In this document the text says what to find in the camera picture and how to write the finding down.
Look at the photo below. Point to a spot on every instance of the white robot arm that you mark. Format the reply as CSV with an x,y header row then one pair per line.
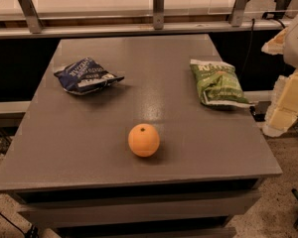
x,y
290,52

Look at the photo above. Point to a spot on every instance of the green chip bag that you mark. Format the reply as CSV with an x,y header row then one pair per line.
x,y
217,84

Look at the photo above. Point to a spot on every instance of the orange fruit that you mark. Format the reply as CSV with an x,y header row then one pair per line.
x,y
143,140

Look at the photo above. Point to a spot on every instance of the left metal bracket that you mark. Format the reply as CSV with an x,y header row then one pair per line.
x,y
32,19

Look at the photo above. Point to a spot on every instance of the grey drawer cabinet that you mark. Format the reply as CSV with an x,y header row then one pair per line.
x,y
70,167

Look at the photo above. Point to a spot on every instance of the right metal bracket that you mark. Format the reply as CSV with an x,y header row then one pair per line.
x,y
236,15

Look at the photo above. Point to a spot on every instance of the blue chip bag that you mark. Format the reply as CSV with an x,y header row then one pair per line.
x,y
85,76

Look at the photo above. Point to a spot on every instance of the middle metal bracket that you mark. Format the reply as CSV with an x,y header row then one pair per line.
x,y
158,14

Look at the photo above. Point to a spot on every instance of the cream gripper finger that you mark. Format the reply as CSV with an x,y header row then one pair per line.
x,y
282,113
276,45

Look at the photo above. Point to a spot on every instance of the metal bracket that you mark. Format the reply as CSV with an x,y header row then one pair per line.
x,y
158,14
32,19
236,15

